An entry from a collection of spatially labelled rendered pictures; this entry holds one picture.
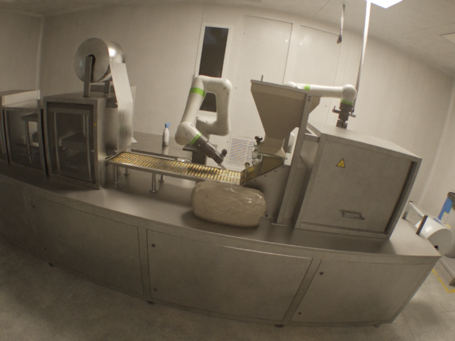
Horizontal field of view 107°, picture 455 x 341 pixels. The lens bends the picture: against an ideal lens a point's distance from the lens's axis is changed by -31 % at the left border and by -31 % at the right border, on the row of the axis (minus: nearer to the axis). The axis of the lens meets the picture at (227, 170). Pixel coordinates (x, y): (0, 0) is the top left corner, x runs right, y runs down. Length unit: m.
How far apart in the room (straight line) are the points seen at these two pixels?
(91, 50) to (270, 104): 1.08
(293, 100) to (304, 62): 2.63
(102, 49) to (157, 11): 2.68
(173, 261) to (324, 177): 0.93
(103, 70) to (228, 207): 1.05
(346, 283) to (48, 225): 1.93
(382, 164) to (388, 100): 2.94
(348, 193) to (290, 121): 0.50
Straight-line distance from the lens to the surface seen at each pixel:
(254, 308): 1.59
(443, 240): 2.27
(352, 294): 1.65
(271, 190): 1.34
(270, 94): 1.17
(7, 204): 2.16
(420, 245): 1.81
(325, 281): 1.47
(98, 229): 1.49
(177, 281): 1.49
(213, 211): 1.22
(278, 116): 1.23
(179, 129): 1.43
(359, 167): 1.35
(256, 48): 3.74
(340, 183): 1.34
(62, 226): 1.70
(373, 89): 4.14
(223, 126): 1.90
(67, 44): 5.05
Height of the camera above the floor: 1.50
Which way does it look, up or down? 21 degrees down
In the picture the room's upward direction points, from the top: 9 degrees clockwise
